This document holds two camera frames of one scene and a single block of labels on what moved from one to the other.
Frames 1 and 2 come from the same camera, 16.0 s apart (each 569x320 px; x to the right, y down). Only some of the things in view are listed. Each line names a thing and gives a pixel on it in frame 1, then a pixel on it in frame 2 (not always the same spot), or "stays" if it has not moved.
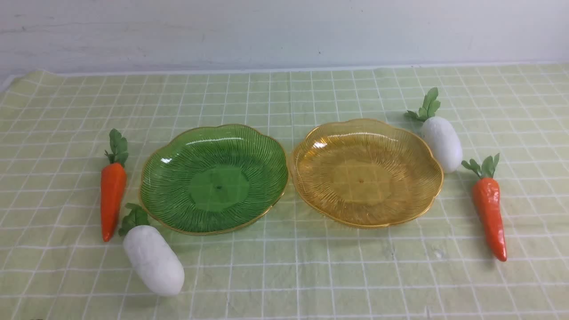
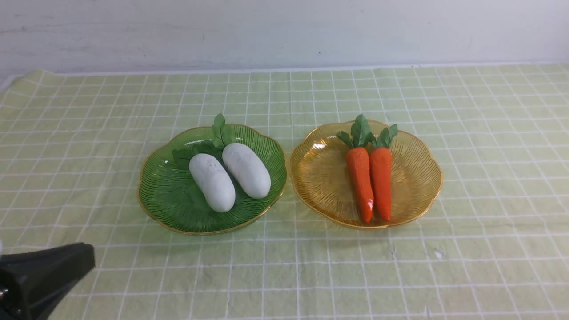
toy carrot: [486, 195] -> [381, 165]
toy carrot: [113, 185] -> [358, 161]
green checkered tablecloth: [55, 127] stays
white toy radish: [442, 134] -> [249, 169]
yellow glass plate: [365, 173] stays
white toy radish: [151, 253] -> [209, 175]
